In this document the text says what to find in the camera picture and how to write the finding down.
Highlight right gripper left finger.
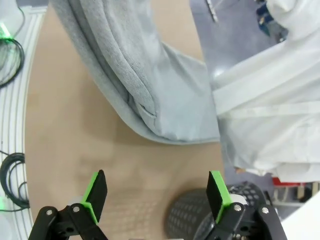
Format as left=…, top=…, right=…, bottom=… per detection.
left=27, top=169, right=108, bottom=240

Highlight aluminium frame rail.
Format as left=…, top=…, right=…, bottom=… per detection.
left=0, top=0, right=48, bottom=240

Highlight black perforated plastic basket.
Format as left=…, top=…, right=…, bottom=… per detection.
left=163, top=181, right=270, bottom=240

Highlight person in white shirt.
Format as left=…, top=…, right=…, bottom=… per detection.
left=209, top=0, right=320, bottom=183

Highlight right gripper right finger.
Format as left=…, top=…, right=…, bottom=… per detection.
left=202, top=170, right=286, bottom=240

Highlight black cable coil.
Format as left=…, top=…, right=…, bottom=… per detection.
left=0, top=37, right=26, bottom=88
left=0, top=152, right=31, bottom=213

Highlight grey training pants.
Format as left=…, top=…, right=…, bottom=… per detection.
left=49, top=0, right=221, bottom=146

